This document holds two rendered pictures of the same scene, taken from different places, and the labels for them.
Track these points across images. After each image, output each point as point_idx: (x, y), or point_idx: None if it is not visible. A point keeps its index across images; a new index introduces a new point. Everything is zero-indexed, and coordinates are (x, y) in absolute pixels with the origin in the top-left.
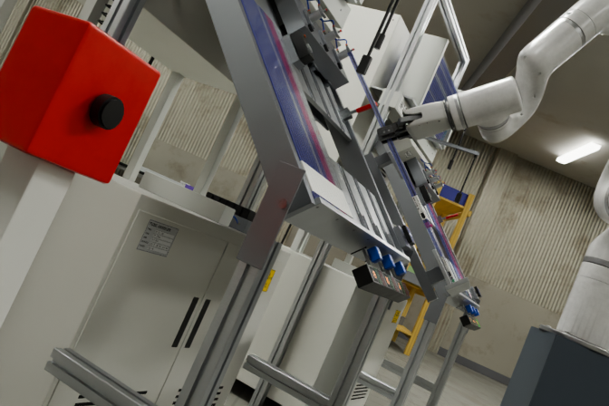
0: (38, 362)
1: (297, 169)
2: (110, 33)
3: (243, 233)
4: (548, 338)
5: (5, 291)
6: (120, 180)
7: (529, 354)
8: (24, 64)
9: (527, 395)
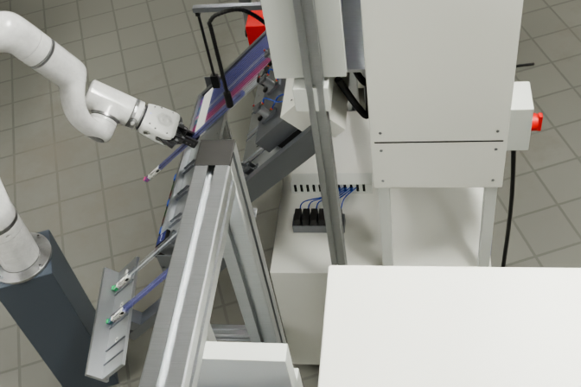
0: None
1: (207, 77)
2: None
3: (290, 214)
4: (51, 240)
5: None
6: (340, 138)
7: (58, 268)
8: None
9: (65, 263)
